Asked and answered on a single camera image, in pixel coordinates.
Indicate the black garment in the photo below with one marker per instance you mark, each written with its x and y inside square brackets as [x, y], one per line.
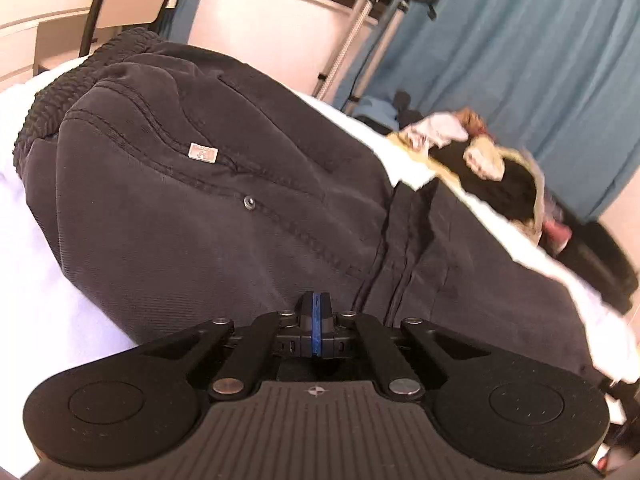
[500, 185]

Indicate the blue curtain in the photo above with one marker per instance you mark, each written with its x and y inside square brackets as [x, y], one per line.
[177, 5]
[500, 50]

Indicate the black bag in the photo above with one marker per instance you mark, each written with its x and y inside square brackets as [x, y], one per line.
[600, 260]

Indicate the light blue cloth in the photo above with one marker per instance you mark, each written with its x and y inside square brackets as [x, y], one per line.
[375, 112]

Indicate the white desk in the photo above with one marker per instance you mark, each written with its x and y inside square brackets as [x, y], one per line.
[45, 15]

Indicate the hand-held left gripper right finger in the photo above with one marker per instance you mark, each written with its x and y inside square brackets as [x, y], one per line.
[325, 321]

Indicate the white bed sheet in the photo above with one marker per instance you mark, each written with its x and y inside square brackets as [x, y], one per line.
[30, 240]

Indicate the pink white crumpled cloth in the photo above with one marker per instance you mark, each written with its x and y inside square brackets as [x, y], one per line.
[440, 127]

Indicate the black pants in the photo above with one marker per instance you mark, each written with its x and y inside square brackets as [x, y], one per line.
[225, 200]

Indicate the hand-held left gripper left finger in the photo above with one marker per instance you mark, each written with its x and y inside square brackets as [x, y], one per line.
[305, 321]

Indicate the metal rack stand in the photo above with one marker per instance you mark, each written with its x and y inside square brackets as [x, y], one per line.
[370, 25]

